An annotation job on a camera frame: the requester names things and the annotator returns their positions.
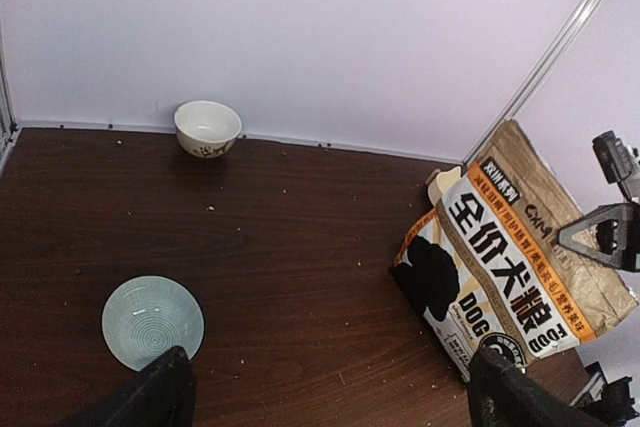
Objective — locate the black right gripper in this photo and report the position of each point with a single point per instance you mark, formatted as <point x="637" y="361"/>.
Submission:
<point x="609" y="235"/>

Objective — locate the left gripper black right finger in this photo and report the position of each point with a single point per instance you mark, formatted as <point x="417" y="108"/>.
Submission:
<point x="500" y="394"/>

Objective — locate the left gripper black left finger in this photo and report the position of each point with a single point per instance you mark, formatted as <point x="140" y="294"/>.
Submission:
<point x="163" y="393"/>

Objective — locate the brown dog food bag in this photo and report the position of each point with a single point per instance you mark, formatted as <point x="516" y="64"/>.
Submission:
<point x="484" y="268"/>

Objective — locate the cream cat-ear pet bowl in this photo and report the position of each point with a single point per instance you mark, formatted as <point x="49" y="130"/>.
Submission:
<point x="439" y="182"/>

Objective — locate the light green ceramic bowl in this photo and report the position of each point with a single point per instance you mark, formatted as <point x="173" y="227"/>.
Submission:
<point x="146" y="316"/>

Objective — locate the white patterned ceramic bowl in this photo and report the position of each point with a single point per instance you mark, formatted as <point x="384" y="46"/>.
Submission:
<point x="206" y="129"/>

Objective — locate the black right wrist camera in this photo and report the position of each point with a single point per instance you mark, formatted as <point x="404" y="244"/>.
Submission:
<point x="618" y="162"/>

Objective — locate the right aluminium corner post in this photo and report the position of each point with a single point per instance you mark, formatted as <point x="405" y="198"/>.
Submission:
<point x="568" y="33"/>

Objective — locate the aluminium corner post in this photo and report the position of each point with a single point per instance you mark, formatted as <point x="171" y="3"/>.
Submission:
<point x="568" y="33"/>
<point x="10" y="129"/>

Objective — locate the left aluminium corner post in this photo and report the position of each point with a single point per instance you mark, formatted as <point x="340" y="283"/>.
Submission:
<point x="10" y="129"/>

